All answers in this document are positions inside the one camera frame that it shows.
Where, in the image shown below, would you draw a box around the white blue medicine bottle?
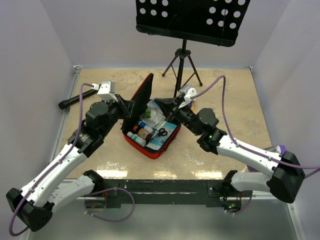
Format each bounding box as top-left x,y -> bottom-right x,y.
138,121 -> 154,133

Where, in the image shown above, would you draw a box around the aluminium frame rail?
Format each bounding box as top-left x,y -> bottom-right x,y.
32,65 -> 83,201

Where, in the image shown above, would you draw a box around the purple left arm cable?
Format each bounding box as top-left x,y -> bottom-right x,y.
8,83 -> 137,237

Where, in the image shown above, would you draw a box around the red black medicine kit case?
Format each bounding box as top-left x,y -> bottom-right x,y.
121,73 -> 181,160

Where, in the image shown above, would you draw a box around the blue medical pouch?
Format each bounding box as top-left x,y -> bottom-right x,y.
146,122 -> 178,151

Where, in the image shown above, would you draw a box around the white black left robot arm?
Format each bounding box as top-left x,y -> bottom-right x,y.
5,94 -> 135,237

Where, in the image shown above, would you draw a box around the black handled scissors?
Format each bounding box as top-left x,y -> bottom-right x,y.
147,127 -> 168,142

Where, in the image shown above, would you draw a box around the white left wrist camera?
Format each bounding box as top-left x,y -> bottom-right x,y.
91,81 -> 118,102

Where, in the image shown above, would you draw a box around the green pill blister pack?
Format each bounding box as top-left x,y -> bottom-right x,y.
144,108 -> 154,119

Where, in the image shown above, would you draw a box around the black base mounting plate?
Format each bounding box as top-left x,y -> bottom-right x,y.
82,179 -> 252,208

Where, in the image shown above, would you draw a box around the purple white device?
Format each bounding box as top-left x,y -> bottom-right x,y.
247,144 -> 286,173

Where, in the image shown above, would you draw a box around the blue wipes packet bag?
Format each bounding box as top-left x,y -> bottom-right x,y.
147,98 -> 162,113

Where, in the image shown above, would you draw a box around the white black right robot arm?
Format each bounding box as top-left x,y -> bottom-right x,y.
154,97 -> 306,204

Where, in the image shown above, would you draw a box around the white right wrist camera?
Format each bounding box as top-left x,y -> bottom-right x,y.
178,84 -> 197,110

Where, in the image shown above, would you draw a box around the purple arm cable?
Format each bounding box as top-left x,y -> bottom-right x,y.
192,74 -> 320,216
8,83 -> 137,237

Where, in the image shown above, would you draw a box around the white green medicine bottle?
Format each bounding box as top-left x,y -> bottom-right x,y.
126,131 -> 147,147

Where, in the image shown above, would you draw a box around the black flashlight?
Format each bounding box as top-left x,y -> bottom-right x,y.
58,89 -> 98,110

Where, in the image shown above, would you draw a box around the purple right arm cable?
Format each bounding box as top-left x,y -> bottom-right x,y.
192,74 -> 320,216

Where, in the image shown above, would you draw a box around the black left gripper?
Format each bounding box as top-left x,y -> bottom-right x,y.
100,93 -> 134,137

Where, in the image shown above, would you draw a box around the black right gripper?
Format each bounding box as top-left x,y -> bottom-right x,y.
155,94 -> 202,136

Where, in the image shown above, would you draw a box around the black music stand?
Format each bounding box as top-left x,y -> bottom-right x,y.
135,0 -> 250,91

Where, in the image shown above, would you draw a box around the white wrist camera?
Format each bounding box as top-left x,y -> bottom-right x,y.
91,81 -> 118,102
178,84 -> 197,110

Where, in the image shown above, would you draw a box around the white gauze plastic bag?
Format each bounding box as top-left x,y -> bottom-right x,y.
143,111 -> 165,127

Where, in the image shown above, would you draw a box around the brown medicine bottle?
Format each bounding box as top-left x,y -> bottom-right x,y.
132,125 -> 152,141

